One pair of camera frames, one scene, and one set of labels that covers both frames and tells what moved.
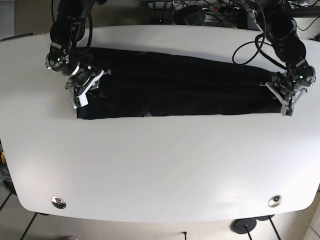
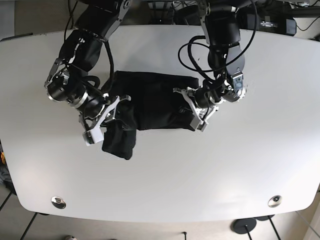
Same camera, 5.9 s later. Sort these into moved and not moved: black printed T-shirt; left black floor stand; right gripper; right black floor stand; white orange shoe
Moved: black printed T-shirt; right gripper
Not moved: right black floor stand; left black floor stand; white orange shoe
